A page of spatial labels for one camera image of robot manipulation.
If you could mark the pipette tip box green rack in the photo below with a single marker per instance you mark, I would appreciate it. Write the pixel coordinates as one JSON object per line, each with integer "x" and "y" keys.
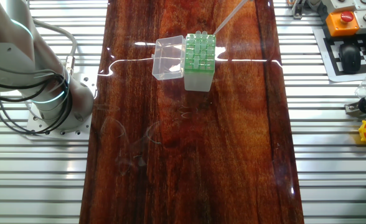
{"x": 198, "y": 82}

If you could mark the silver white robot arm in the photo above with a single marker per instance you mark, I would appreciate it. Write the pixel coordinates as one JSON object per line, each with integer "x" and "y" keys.
{"x": 12, "y": 56}

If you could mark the glossy wood grain board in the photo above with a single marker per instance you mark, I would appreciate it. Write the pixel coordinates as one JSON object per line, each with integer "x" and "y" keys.
{"x": 186, "y": 155}

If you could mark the checkerboard calibration sheet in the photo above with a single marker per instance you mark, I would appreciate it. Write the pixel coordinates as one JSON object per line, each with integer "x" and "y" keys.
{"x": 332, "y": 71}

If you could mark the black computer mouse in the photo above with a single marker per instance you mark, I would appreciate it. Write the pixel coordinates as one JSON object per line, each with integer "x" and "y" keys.
{"x": 350, "y": 59}

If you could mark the orange emergency stop box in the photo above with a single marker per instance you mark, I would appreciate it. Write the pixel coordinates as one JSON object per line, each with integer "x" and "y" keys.
{"x": 338, "y": 28}

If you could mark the clear plastic cup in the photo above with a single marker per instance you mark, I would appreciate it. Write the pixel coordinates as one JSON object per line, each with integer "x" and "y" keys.
{"x": 362, "y": 91}

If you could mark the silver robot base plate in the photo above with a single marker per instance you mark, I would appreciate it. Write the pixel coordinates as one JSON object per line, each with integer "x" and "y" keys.
{"x": 88, "y": 84}

